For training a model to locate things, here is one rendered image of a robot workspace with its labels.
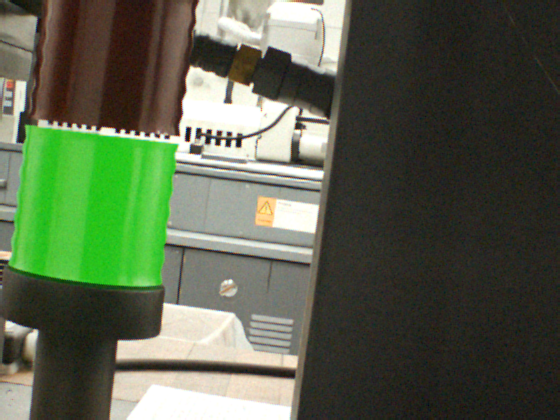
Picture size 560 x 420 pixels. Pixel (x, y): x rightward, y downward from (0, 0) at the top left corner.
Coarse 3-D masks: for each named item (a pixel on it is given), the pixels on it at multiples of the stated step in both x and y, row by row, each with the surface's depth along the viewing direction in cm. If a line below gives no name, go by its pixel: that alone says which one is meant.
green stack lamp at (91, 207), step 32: (32, 128) 28; (32, 160) 28; (64, 160) 28; (96, 160) 28; (128, 160) 28; (160, 160) 29; (32, 192) 28; (64, 192) 28; (96, 192) 28; (128, 192) 28; (160, 192) 29; (32, 224) 28; (64, 224) 28; (96, 224) 28; (128, 224) 28; (160, 224) 29; (32, 256) 28; (64, 256) 28; (96, 256) 28; (128, 256) 28; (160, 256) 29
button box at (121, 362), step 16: (16, 336) 88; (32, 336) 91; (16, 352) 89; (32, 352) 90; (16, 368) 90; (128, 368) 96; (144, 368) 98; (160, 368) 99; (176, 368) 100; (192, 368) 100; (208, 368) 101; (224, 368) 102; (240, 368) 102; (256, 368) 102; (272, 368) 103; (288, 368) 103
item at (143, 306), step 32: (32, 288) 28; (64, 288) 28; (96, 288) 28; (128, 288) 29; (160, 288) 29; (32, 320) 28; (64, 320) 28; (96, 320) 28; (128, 320) 28; (160, 320) 30; (64, 352) 29; (96, 352) 29; (32, 384) 30; (64, 384) 29; (96, 384) 29; (32, 416) 29; (64, 416) 29; (96, 416) 29
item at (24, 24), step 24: (0, 0) 56; (288, 0) 58; (312, 0) 56; (0, 24) 57; (24, 24) 62; (0, 48) 58; (24, 48) 63; (0, 72) 58; (24, 72) 64; (0, 96) 62; (0, 120) 62
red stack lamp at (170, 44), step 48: (48, 0) 28; (96, 0) 28; (144, 0) 28; (192, 0) 29; (48, 48) 28; (96, 48) 28; (144, 48) 28; (192, 48) 30; (48, 96) 28; (96, 96) 28; (144, 96) 28
